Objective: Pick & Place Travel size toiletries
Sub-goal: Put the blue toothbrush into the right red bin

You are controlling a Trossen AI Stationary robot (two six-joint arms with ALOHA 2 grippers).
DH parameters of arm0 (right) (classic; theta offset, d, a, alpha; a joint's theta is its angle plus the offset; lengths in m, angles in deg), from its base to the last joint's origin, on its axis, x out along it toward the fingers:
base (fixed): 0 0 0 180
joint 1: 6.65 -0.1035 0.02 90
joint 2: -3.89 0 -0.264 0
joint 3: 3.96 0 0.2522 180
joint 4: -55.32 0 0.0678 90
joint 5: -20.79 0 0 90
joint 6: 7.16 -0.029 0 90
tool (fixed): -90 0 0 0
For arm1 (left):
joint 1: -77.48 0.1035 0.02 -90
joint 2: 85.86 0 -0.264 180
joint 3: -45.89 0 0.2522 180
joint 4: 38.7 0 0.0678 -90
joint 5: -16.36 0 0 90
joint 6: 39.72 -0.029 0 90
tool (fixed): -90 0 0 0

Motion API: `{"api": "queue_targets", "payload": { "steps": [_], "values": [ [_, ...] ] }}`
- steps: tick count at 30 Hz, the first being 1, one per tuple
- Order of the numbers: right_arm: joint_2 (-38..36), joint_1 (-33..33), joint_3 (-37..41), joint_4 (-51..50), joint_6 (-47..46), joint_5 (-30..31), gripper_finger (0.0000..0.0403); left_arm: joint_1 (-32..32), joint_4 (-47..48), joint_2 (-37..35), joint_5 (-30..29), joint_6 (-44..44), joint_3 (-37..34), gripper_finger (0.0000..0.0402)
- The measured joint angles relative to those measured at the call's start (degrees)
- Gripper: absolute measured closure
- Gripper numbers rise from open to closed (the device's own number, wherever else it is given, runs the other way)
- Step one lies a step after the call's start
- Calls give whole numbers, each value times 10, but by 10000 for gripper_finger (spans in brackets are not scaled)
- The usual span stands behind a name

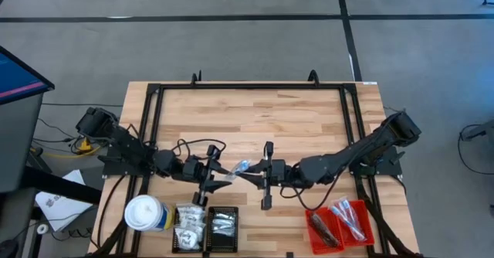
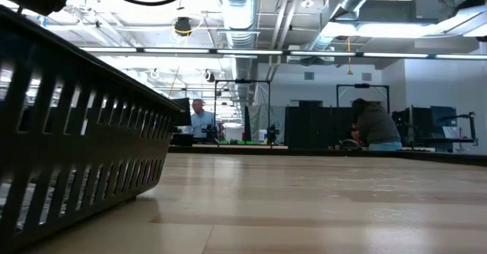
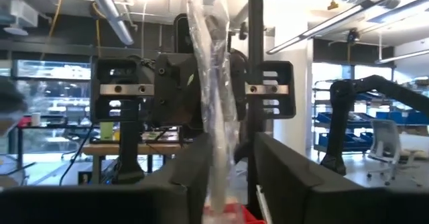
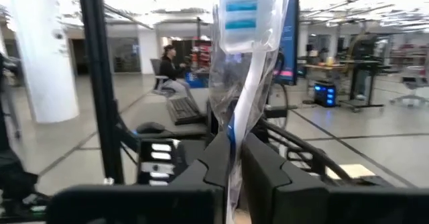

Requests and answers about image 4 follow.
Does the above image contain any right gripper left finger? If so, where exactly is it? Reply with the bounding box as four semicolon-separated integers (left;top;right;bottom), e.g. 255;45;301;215
170;132;233;224

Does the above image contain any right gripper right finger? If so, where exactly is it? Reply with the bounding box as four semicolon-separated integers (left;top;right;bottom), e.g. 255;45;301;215
241;133;331;224

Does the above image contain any blue toothbrush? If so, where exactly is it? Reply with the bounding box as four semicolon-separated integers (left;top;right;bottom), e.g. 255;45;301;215
207;0;293;224

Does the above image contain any black keyboard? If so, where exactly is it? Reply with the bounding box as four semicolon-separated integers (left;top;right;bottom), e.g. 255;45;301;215
166;96;206;125

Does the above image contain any black computer mouse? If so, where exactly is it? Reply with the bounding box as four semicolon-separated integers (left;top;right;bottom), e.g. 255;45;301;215
135;121;167;134

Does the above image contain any computer tower with blue lights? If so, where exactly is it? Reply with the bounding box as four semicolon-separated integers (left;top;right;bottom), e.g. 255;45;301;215
313;80;339;108

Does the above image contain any person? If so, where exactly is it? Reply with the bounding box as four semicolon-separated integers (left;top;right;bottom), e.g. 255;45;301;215
159;44;192;99

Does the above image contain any grey office chair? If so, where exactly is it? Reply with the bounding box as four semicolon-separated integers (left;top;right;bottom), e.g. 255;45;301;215
149;58;177;96

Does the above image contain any standing desk with black legs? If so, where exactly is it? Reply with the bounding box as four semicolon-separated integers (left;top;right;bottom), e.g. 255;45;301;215
301;32;386;113

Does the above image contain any monitor with blue screen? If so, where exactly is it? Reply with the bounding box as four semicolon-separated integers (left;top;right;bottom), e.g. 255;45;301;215
274;0;301;87

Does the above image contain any white office chair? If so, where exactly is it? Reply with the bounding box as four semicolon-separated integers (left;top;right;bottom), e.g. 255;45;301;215
390;74;429;107

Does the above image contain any white round pillar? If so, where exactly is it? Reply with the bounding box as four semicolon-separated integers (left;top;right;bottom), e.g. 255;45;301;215
5;0;80;124

